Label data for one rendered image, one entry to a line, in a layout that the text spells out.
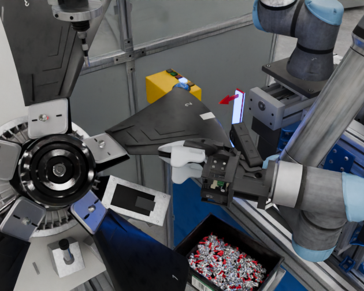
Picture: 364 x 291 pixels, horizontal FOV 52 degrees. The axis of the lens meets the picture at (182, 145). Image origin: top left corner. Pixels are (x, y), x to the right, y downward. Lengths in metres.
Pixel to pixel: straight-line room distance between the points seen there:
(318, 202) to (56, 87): 0.48
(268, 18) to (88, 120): 0.80
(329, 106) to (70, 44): 0.47
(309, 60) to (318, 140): 0.57
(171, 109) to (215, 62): 1.03
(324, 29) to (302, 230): 0.69
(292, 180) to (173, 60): 1.12
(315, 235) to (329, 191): 0.10
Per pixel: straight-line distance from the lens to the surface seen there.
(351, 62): 0.69
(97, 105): 1.55
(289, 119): 1.28
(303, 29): 1.24
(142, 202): 0.83
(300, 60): 1.27
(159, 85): 1.12
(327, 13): 1.21
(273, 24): 1.26
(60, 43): 0.72
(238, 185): 0.63
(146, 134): 0.73
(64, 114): 0.68
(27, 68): 0.75
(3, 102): 0.93
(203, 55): 1.75
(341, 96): 0.70
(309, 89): 1.23
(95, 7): 0.56
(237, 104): 0.88
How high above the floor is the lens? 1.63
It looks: 39 degrees down
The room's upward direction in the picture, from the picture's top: straight up
